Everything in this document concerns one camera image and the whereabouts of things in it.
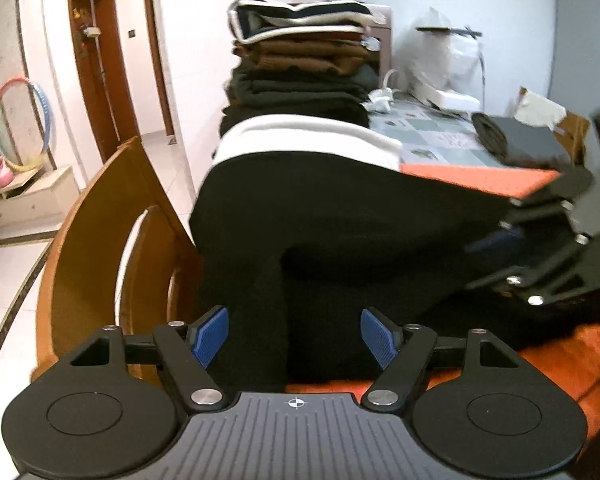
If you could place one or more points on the dark folded garment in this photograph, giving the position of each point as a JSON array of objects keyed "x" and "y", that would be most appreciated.
[{"x": 290, "y": 95}]

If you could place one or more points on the water dispenser cabinet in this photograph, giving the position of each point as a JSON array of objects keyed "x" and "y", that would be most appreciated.
[{"x": 382, "y": 60}]

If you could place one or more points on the cream TV cabinet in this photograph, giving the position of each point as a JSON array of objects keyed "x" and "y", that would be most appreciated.
[{"x": 30, "y": 200}]

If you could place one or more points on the brown folded garment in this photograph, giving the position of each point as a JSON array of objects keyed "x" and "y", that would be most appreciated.
[{"x": 300, "y": 55}]

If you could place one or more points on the checked tablecloth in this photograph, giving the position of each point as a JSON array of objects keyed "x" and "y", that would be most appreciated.
[{"x": 430, "y": 132}]

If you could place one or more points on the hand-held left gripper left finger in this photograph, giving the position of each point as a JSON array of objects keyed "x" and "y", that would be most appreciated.
[{"x": 210, "y": 335}]

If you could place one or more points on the cardboard box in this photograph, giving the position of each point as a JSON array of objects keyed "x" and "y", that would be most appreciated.
[{"x": 540, "y": 105}]

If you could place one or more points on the black knit garment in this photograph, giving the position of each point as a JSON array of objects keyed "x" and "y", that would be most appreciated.
[{"x": 330, "y": 220}]

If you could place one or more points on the dark slim bar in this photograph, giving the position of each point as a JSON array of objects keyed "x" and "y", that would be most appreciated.
[{"x": 450, "y": 30}]

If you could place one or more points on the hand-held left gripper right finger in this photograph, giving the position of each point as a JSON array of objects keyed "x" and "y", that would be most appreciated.
[{"x": 377, "y": 337}]

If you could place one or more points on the white folded garment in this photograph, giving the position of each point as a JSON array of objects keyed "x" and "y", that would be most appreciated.
[{"x": 305, "y": 135}]

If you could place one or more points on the wooden chair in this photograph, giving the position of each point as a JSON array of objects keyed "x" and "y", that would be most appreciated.
[{"x": 90, "y": 220}]

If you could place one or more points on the orange patterned mat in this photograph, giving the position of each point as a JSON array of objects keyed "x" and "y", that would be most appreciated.
[{"x": 480, "y": 180}]

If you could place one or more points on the white flat box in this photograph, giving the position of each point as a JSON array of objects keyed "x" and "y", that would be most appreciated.
[{"x": 455, "y": 100}]

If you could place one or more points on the white power strip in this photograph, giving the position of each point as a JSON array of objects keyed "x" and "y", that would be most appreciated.
[{"x": 380, "y": 100}]

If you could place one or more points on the white plastic bag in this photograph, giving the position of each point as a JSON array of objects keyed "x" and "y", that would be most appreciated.
[{"x": 445, "y": 60}]

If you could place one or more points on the brown wooden door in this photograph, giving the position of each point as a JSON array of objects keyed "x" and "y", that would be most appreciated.
[{"x": 102, "y": 90}]

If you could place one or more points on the colourful hula hoop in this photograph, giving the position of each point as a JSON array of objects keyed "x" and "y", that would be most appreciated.
[{"x": 46, "y": 117}]

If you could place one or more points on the wooden door frame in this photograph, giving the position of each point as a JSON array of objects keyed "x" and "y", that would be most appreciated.
[{"x": 157, "y": 60}]

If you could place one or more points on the grey folded garment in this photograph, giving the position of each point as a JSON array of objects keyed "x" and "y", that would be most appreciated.
[{"x": 525, "y": 140}]

